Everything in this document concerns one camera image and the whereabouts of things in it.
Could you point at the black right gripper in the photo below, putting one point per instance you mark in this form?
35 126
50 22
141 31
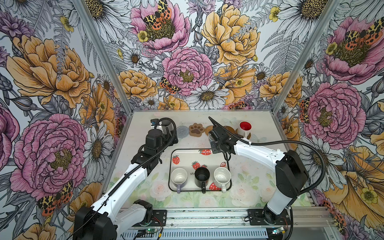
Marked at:
213 148

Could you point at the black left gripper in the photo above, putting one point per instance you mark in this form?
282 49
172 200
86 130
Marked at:
168 136

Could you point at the woven rattan round coaster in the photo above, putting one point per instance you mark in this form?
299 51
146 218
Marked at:
208 129

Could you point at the grey woven round coaster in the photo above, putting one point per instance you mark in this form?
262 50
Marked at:
182 132

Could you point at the scratched brown wooden round coaster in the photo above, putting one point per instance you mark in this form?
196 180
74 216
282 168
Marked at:
230 129

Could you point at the cork paw print coaster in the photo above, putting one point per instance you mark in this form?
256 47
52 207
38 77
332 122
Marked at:
196 130

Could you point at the red inside white mug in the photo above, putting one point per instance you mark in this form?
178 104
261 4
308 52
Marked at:
244 128

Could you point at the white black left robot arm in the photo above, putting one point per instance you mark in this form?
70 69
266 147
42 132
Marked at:
105 220

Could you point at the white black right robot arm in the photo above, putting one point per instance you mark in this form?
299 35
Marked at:
291 174

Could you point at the white strawberry serving tray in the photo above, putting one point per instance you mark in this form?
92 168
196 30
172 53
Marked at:
190 160

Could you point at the black mug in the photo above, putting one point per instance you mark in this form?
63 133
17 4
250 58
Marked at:
202 176

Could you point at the green circuit board left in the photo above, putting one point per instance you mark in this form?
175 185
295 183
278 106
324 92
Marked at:
149 231

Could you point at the green circuit board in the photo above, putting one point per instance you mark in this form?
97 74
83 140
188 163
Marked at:
149 231
277 231

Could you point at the green circuit board right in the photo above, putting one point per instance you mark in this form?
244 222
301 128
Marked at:
277 231

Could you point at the white mug purple handle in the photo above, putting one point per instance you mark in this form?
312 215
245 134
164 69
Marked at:
179 178

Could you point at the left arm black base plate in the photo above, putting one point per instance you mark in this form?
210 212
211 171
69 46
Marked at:
158 218

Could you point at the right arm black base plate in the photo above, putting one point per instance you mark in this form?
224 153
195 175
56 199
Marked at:
258 217

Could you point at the aluminium front rail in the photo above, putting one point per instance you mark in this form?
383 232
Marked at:
206 218

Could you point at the aluminium frame corner post left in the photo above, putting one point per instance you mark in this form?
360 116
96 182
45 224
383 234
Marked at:
93 33

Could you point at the aluminium frame corner post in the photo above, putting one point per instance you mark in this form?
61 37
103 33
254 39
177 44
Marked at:
319 27
93 33

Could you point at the aluminium frame corner post right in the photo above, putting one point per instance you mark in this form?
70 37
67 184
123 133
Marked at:
319 27

